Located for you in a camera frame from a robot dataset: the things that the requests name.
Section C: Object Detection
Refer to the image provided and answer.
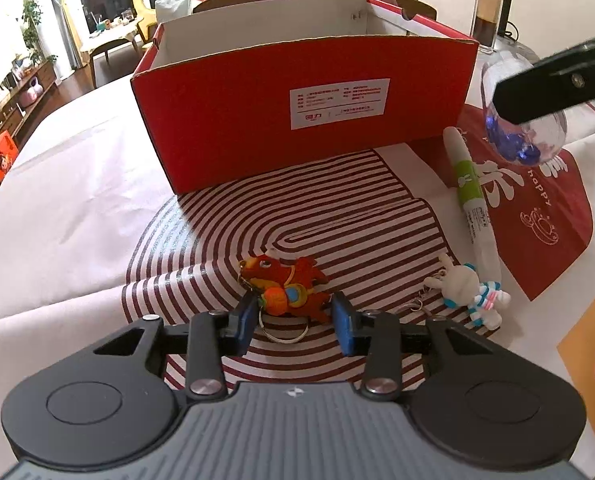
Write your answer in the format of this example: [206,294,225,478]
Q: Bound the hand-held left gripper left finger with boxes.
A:
[94,291,259,402]

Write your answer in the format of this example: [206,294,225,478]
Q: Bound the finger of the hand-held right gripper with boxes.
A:
[492,30,595,125]

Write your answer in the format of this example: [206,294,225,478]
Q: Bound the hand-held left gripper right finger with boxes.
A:
[331,291,499,402]

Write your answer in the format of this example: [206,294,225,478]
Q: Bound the orange horse keychain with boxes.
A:
[240,254,331,346]

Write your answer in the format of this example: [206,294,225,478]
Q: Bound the clear ball with blue pieces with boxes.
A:
[480,45,568,166]

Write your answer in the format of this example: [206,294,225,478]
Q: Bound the red and white cardboard box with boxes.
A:
[130,0,479,195]

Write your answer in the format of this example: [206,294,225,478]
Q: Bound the glass jar with brown liquid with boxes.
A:
[470,0,505,55]

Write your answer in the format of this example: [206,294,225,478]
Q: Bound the green and white marker pen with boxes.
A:
[442,126,502,286]

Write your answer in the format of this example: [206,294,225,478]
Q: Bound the dark wooden chair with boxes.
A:
[355,0,438,22]

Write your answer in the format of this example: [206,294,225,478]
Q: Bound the red and white printed tablecloth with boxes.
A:
[0,20,595,480]

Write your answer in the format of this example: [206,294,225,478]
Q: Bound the wooden coffee table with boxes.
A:
[80,22,146,86]

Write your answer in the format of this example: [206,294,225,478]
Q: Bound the wooden media cabinet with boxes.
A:
[0,60,58,161]

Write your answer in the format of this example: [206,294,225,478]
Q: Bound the pink kettle-shaped ornament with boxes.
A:
[18,77,44,109]

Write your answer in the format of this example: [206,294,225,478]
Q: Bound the wooden slatted chair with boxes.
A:
[192,0,299,14]

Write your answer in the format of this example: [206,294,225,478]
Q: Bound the yellow giraffe toy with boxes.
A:
[120,0,158,43]

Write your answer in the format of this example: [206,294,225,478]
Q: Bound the green potted plant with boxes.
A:
[22,0,58,66]

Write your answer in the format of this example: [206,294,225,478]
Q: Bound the white rabbit keychain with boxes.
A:
[395,252,512,333]

